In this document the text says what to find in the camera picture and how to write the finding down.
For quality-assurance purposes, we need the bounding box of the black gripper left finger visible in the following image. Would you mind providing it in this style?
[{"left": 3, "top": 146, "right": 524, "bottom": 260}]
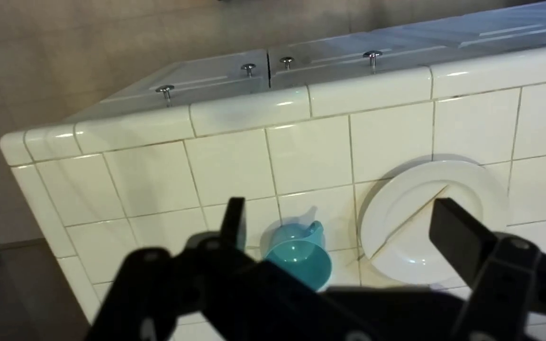
[{"left": 86, "top": 196, "right": 270, "bottom": 341}]

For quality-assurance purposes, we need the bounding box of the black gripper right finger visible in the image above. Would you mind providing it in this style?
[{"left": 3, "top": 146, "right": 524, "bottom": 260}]
[{"left": 429, "top": 198, "right": 546, "bottom": 341}]

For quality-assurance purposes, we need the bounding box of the teal two-handled bowl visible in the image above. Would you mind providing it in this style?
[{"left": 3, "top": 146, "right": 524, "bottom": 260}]
[{"left": 261, "top": 207, "right": 336, "bottom": 294}]

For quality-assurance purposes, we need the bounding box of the white round plate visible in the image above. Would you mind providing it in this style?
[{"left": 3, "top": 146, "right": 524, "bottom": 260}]
[{"left": 357, "top": 158, "right": 513, "bottom": 290}]

